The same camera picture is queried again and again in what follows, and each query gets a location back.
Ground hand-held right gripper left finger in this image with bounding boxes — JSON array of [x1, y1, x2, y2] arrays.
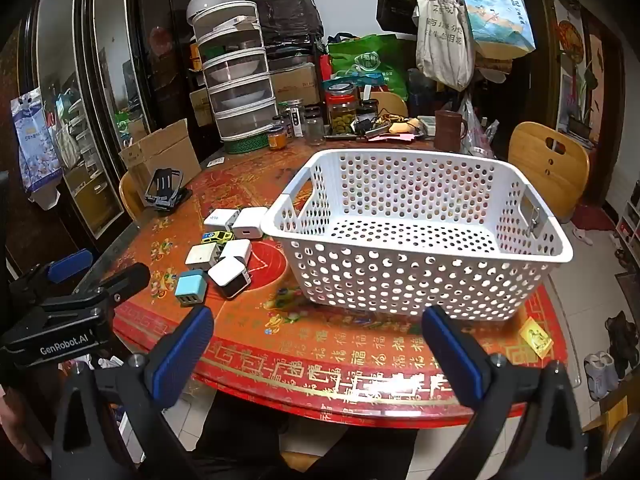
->
[[50, 305, 216, 480]]

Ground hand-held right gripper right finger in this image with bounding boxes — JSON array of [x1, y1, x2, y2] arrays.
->
[[422, 305, 588, 480]]

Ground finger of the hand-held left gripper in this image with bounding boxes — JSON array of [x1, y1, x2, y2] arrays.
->
[[7, 249, 96, 295], [40, 262, 152, 318]]

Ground light blue charger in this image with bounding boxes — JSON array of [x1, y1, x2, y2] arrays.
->
[[175, 269, 208, 307]]

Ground white perforated plastic basket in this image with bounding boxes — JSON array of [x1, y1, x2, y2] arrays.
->
[[261, 149, 574, 322]]

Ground cream charger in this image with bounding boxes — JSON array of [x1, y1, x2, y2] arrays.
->
[[185, 244, 221, 268]]

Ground white and dark red charger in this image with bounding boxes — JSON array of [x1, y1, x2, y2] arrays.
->
[[207, 256, 249, 300]]

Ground small white charger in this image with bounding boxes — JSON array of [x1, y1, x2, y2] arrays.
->
[[220, 239, 252, 265]]

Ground white charger with blue label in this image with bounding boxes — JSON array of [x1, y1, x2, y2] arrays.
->
[[204, 209, 236, 231]]

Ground large white charger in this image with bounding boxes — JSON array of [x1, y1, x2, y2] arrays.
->
[[232, 206, 269, 240]]

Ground yellow paper card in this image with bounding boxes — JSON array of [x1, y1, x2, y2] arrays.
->
[[518, 317, 553, 359]]

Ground black folding phone stand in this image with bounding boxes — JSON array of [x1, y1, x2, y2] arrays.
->
[[145, 169, 193, 213]]

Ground open cardboard box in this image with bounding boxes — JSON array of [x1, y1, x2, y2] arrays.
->
[[118, 119, 203, 193]]

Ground grey slippers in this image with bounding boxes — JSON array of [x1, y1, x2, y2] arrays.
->
[[584, 351, 621, 401]]

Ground black shoes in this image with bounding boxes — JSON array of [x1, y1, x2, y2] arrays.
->
[[605, 310, 640, 361]]

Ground metal pot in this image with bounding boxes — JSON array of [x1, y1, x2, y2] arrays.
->
[[600, 412, 640, 476]]

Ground green plastic tray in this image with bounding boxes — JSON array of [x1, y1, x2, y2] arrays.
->
[[222, 132, 273, 155]]

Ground red door mat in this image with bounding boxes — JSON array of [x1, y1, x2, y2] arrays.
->
[[572, 205, 615, 231]]

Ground wooden chair with slotted back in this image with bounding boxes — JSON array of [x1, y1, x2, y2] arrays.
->
[[507, 121, 591, 221]]

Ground dark mirrored wardrobe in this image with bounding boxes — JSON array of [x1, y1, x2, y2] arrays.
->
[[0, 0, 201, 256]]

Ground white shoe shelf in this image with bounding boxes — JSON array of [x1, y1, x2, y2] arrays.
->
[[614, 200, 640, 266]]

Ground brown ceramic mug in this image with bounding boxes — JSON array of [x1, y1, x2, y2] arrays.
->
[[434, 109, 468, 152]]

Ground clear plastic bag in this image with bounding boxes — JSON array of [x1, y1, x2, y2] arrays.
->
[[457, 95, 501, 156]]

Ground cluttered metal tray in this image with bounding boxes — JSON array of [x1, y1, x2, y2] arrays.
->
[[325, 112, 436, 141]]

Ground white stacked drawer tower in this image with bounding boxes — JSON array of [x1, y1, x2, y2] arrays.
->
[[192, 0, 278, 141]]

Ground empty glass jar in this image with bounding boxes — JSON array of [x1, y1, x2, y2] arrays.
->
[[304, 105, 326, 146]]

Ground brown cardboard box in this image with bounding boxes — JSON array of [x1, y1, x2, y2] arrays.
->
[[270, 65, 321, 106]]

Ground potted plant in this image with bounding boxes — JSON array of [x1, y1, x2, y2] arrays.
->
[[567, 55, 601, 143]]

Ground glass jar with red lid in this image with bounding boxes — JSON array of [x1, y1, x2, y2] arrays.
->
[[327, 82, 358, 136]]

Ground white domed lid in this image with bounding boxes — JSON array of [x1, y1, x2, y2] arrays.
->
[[187, 0, 223, 26]]

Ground black metal rack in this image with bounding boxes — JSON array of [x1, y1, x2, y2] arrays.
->
[[265, 35, 325, 106]]

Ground green shopping bag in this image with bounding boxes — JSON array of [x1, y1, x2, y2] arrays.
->
[[327, 34, 408, 101]]

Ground black plastic bag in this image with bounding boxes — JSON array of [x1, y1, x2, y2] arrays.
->
[[247, 0, 325, 46]]

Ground beige canvas tote bag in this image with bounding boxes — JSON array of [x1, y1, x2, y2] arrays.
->
[[416, 0, 475, 92]]

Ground blue printed tote bag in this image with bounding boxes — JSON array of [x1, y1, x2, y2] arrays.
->
[[457, 0, 537, 58]]

